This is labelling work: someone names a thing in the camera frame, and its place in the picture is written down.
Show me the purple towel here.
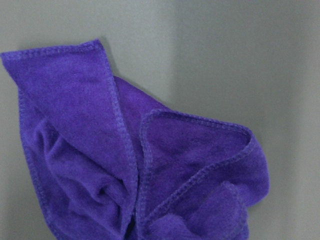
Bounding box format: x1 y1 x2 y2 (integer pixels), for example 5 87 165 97
0 40 270 240

